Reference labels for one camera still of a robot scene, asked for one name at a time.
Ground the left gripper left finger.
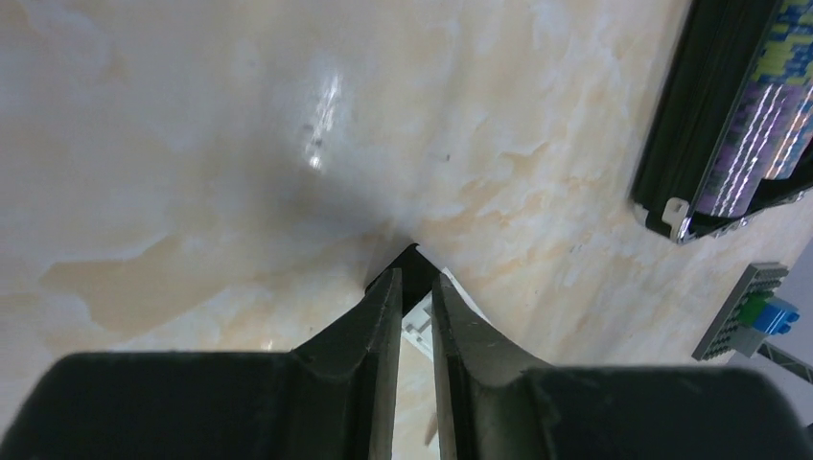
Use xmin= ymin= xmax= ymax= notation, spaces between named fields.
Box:
xmin=1 ymin=269 xmax=403 ymax=459

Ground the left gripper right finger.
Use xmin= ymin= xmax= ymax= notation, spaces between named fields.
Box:
xmin=432 ymin=275 xmax=812 ymax=459

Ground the grey lego baseplate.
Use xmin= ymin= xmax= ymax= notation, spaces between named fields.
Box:
xmin=690 ymin=262 xmax=791 ymax=363

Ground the blue lego brick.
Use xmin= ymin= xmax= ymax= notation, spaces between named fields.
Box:
xmin=752 ymin=297 xmax=801 ymax=335

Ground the black poker chip case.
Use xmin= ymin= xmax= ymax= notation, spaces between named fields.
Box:
xmin=631 ymin=1 xmax=812 ymax=244

